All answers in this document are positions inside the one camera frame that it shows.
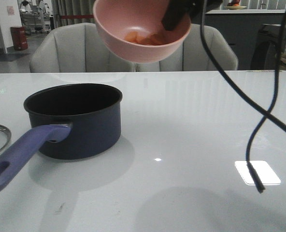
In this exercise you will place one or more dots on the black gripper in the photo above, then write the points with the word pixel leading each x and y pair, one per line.
pixel 176 10

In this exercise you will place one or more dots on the orange ham pieces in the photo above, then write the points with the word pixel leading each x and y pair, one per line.
pixel 152 39

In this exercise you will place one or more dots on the pink bowl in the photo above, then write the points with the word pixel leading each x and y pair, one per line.
pixel 116 18

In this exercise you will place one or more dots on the grey chair right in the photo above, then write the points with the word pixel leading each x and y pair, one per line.
pixel 191 56

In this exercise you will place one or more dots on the grey chair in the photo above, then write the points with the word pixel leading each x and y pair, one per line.
pixel 191 56
pixel 76 48

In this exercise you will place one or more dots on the fruit plate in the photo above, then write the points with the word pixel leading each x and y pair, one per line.
pixel 235 5

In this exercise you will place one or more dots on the dark grey sideboard counter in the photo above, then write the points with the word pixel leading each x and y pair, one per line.
pixel 240 29

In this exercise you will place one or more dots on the red barrier tape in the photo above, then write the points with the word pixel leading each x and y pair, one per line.
pixel 89 16

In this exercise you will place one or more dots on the grey chair left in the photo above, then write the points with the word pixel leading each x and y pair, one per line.
pixel 76 48

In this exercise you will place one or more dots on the dark blue saucepan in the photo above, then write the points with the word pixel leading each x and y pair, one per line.
pixel 68 122

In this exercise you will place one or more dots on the red bin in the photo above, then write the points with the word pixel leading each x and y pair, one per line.
pixel 19 38

